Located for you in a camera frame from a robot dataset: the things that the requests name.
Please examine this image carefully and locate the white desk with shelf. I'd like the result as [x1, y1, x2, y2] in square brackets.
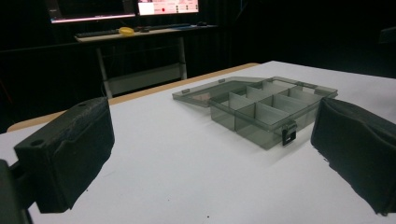
[74, 25, 219, 99]

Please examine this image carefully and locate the yellow round object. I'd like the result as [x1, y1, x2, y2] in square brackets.
[118, 26, 135, 37]

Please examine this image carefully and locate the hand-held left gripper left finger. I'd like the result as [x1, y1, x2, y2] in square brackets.
[13, 96, 116, 215]

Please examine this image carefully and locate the bright computer monitor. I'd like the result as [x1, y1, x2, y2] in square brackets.
[136, 0, 200, 17]

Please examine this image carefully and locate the black keyboard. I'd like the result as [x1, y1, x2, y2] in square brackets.
[76, 29, 120, 39]

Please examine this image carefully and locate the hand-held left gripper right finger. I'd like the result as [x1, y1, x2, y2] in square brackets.
[310, 96, 396, 217]

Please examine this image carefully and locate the dark computer monitor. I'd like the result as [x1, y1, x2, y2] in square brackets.
[46, 0, 137, 24]

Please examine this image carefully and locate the clear grey compartment box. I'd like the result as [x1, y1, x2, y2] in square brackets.
[172, 76, 339, 150]

